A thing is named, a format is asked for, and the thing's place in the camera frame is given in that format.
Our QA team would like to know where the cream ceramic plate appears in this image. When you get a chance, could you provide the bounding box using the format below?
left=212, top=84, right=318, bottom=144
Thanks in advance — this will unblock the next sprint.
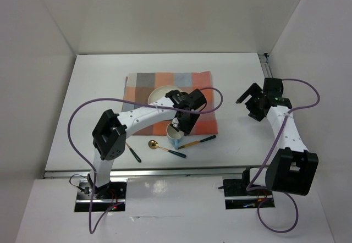
left=147, top=85, right=182, bottom=108

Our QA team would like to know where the light blue mug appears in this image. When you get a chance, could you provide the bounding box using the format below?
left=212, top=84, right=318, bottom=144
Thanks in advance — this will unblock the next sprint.
left=166, top=125, right=184, bottom=150

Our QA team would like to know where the checkered orange blue cloth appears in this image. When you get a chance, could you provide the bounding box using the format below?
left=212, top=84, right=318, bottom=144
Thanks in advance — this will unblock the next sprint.
left=122, top=71, right=218, bottom=136

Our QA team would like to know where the gold fork green handle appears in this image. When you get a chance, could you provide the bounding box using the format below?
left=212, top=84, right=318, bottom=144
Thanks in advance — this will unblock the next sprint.
left=126, top=143, right=142, bottom=163

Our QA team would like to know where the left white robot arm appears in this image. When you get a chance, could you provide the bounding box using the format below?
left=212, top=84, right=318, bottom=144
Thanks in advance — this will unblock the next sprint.
left=88, top=89, right=207, bottom=198

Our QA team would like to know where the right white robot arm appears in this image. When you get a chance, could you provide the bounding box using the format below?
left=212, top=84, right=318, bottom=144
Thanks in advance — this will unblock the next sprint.
left=236, top=78, right=318, bottom=196

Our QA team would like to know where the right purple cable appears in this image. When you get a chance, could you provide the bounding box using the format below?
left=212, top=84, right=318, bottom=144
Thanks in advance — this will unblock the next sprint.
left=246, top=78, right=321, bottom=232

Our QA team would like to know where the purple cable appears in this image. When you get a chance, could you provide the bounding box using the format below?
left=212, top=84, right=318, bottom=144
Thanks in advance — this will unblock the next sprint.
left=67, top=87, right=223, bottom=234
left=246, top=78, right=321, bottom=232

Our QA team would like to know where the gold knife green handle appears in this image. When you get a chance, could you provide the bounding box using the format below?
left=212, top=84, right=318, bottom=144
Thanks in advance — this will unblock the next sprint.
left=177, top=135, right=217, bottom=150

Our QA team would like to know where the aluminium side rail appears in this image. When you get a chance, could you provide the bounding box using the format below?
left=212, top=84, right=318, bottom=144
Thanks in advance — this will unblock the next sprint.
left=257, top=53, right=273, bottom=78

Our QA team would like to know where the gold spoon green handle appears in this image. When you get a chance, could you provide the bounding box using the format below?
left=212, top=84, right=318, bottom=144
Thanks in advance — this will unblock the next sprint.
left=148, top=140, right=187, bottom=158

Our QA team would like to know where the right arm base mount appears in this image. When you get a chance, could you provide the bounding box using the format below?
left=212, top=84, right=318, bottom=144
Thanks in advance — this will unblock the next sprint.
left=218, top=167, right=275, bottom=209

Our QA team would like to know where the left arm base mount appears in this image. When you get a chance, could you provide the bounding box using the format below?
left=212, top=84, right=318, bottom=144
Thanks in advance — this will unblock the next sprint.
left=69, top=174, right=127, bottom=213

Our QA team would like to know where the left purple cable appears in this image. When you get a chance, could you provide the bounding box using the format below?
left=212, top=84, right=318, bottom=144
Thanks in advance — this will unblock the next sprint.
left=67, top=87, right=223, bottom=234

